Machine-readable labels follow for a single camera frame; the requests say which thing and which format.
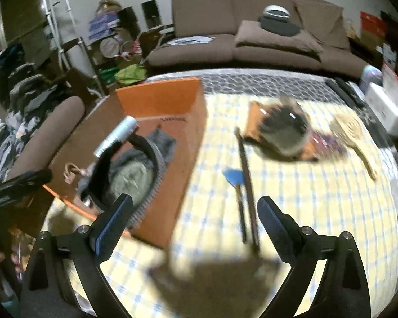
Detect black oval cushion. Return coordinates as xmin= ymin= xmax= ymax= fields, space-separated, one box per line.
xmin=258 ymin=15 xmax=300 ymax=37

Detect wooden spiral paddle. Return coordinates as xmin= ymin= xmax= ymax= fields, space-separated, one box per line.
xmin=329 ymin=114 xmax=378 ymax=181

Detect brown sofa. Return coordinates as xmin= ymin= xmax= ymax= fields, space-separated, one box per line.
xmin=146 ymin=0 xmax=372 ymax=80

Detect black remote control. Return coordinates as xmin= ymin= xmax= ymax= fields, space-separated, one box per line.
xmin=325 ymin=79 xmax=355 ymax=107
xmin=334 ymin=78 xmax=366 ymax=107

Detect long brown makeup brush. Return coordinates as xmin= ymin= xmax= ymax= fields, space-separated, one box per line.
xmin=235 ymin=127 xmax=261 ymax=252

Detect glass jar with black ties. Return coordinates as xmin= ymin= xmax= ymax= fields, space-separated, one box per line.
xmin=258 ymin=101 xmax=310 ymax=158

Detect pale blue round container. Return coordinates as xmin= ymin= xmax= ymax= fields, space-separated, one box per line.
xmin=361 ymin=64 xmax=383 ymax=88

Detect papers on sofa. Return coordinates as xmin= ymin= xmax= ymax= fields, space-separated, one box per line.
xmin=166 ymin=36 xmax=216 ymax=45

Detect orange leather pouch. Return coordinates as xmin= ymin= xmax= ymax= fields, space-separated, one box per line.
xmin=243 ymin=101 xmax=319 ymax=163

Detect white round device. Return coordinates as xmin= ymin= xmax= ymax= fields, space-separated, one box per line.
xmin=263 ymin=5 xmax=290 ymax=19

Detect red cardboard box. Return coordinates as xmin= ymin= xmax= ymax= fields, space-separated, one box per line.
xmin=359 ymin=11 xmax=388 ymax=50

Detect clear bottle with wooden cap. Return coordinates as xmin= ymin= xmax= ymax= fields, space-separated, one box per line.
xmin=63 ymin=162 xmax=98 ymax=189

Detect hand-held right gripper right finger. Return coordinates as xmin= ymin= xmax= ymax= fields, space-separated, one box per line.
xmin=257 ymin=195 xmax=372 ymax=318

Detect brown sofa pillow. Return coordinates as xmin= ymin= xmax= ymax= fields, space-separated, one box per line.
xmin=235 ymin=20 xmax=323 ymax=54

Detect round metal tin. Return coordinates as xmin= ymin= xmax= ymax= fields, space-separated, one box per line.
xmin=100 ymin=36 xmax=120 ymax=57

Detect white tissue box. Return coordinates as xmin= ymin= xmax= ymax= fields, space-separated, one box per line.
xmin=364 ymin=83 xmax=398 ymax=136

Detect dark wooden chair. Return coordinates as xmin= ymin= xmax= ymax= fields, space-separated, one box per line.
xmin=60 ymin=36 xmax=107 ymax=96

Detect stack of blue boxes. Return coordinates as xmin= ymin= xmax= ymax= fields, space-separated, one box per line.
xmin=88 ymin=13 xmax=120 ymax=40

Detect black speaker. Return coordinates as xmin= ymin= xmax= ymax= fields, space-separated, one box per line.
xmin=119 ymin=7 xmax=140 ymax=37
xmin=141 ymin=1 xmax=161 ymax=27

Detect pile of clothes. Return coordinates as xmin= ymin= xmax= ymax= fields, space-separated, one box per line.
xmin=0 ymin=43 xmax=67 ymax=179

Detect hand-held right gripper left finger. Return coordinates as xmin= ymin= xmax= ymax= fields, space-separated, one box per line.
xmin=20 ymin=193 xmax=134 ymax=318

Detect grey metal cabinet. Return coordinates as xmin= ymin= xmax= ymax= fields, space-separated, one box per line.
xmin=0 ymin=0 xmax=50 ymax=70

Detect brown padded chair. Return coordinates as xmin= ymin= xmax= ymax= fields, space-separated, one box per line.
xmin=7 ymin=96 xmax=86 ymax=181

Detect white metal rack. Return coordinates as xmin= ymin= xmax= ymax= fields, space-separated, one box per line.
xmin=33 ymin=0 xmax=74 ymax=70

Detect orange cardboard box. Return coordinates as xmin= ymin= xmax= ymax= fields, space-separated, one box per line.
xmin=43 ymin=78 xmax=208 ymax=249

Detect green bag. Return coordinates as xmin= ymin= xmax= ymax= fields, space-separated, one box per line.
xmin=98 ymin=64 xmax=146 ymax=85

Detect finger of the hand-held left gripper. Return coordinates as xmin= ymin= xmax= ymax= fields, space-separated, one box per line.
xmin=5 ymin=169 xmax=53 ymax=194

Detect blue bristle brush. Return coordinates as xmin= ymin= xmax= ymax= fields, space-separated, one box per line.
xmin=223 ymin=169 xmax=249 ymax=243

